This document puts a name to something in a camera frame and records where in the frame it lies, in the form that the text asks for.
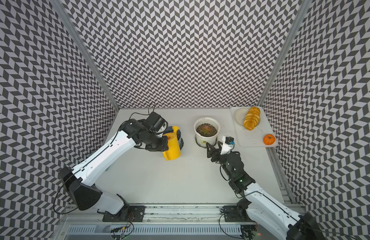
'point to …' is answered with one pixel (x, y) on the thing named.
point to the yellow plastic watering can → (170, 159)
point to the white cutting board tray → (254, 138)
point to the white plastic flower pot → (201, 138)
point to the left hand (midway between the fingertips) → (165, 150)
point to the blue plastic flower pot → (174, 150)
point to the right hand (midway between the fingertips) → (212, 145)
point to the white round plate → (239, 114)
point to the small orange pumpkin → (269, 139)
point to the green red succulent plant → (206, 129)
